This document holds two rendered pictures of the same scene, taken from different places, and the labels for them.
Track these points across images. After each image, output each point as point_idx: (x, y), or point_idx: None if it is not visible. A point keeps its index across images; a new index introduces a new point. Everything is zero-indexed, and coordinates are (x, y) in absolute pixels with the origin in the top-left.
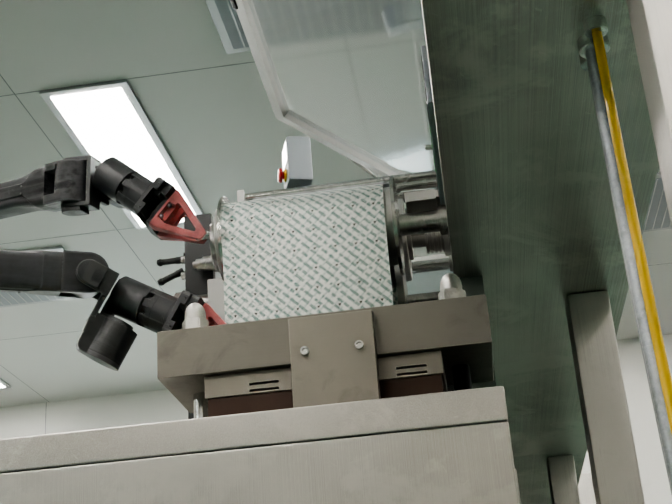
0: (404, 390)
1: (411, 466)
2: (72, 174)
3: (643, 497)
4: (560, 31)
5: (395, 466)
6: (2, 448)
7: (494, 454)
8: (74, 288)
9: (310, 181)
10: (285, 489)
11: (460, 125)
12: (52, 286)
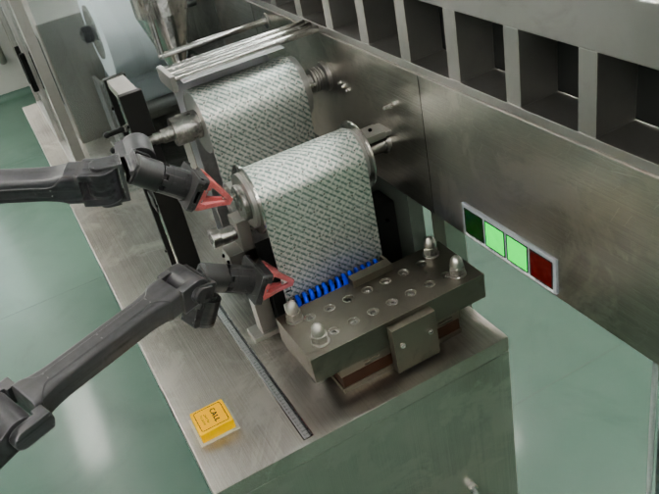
0: (441, 331)
1: (468, 387)
2: (111, 184)
3: (466, 247)
4: None
5: (461, 390)
6: (261, 474)
7: (502, 367)
8: (192, 307)
9: None
10: (413, 422)
11: None
12: (178, 315)
